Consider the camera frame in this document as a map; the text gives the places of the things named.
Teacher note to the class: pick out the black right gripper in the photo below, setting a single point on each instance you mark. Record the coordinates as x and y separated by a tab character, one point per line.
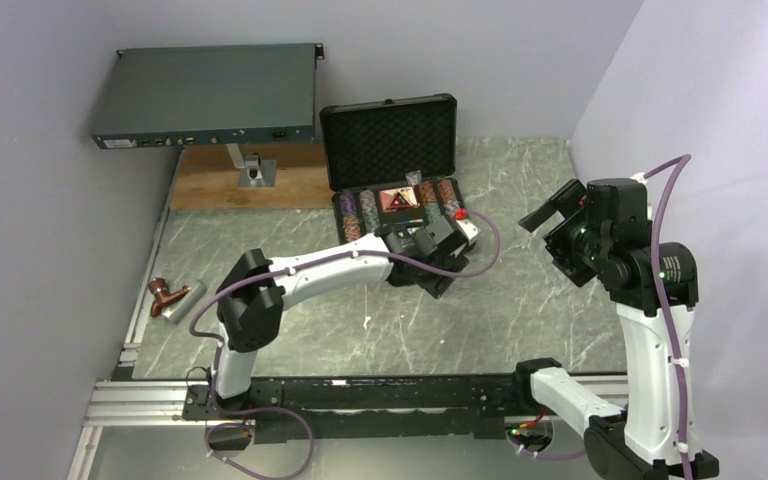
567	199

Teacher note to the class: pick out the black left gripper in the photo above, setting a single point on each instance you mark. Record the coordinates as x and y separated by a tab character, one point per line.
434	285

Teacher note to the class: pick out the red triangular dealer button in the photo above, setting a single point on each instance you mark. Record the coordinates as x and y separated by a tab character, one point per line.
400	200

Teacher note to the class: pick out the red playing card deck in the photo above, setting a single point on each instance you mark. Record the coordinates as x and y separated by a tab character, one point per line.
387	195

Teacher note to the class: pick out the black poker set case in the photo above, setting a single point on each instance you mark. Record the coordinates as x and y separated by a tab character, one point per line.
372	146

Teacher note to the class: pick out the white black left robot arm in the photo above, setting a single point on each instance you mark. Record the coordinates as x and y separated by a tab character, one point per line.
259	290

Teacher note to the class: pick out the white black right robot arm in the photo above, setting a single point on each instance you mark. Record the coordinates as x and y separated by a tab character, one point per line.
654	287

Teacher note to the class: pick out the green blue right chip stack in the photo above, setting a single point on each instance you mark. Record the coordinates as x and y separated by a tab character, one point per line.
433	212

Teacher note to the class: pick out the green blue chip stack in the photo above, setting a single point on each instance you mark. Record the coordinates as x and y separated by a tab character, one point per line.
433	212
372	220

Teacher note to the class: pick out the red black chip stack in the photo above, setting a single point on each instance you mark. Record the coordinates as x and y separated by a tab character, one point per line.
427	194
448	194

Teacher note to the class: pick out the red black far chip stack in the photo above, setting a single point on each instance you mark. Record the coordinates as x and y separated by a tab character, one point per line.
448	194

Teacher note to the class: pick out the multicolour poker chip stack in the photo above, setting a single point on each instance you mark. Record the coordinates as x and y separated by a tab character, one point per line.
352	228

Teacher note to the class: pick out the clear plastic wrapper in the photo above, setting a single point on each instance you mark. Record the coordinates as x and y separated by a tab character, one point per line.
413	178

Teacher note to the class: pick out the purple poker chip stack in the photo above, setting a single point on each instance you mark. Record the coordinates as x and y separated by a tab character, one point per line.
348	206

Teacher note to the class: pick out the wooden board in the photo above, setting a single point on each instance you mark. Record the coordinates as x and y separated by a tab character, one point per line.
282	176

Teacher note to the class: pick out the grey copper clamp tool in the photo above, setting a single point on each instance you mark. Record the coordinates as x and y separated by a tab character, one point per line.
172	306

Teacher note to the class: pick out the grey rack network device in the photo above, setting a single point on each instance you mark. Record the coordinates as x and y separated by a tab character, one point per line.
205	95

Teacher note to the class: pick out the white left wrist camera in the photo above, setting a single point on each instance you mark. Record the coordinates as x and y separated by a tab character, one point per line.
467	226

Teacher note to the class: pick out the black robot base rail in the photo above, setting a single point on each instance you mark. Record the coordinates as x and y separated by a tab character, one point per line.
482	406

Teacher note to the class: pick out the grey metal bracket stand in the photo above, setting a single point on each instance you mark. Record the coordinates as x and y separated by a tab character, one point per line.
254	171

